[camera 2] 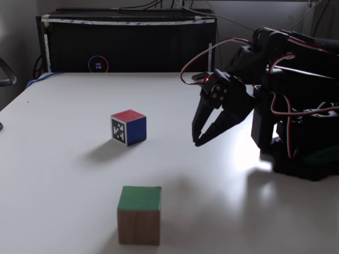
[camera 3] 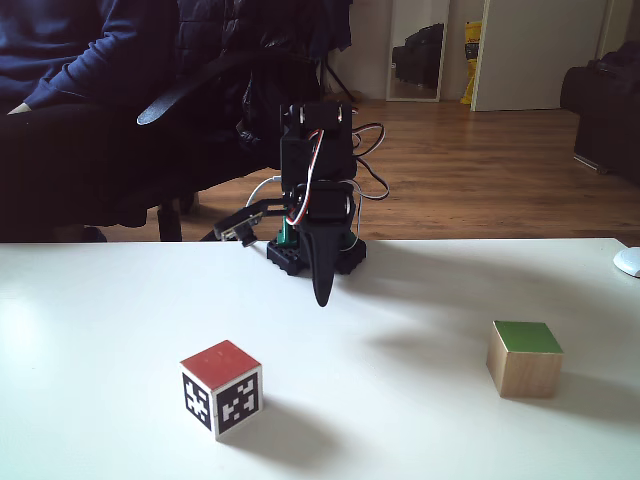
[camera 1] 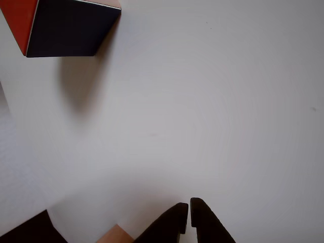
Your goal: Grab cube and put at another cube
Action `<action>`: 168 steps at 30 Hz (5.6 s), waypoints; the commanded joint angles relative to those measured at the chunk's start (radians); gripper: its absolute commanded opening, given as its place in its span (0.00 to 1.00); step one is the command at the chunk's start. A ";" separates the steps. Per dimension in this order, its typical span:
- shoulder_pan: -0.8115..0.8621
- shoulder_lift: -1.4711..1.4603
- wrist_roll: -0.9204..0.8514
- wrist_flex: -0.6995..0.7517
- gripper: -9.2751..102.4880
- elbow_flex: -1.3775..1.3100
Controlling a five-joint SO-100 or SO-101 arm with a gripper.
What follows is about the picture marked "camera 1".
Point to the wooden cube with green face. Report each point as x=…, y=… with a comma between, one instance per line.
x=116, y=234

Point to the red cube with marker faces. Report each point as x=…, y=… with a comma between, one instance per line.
x=68, y=27

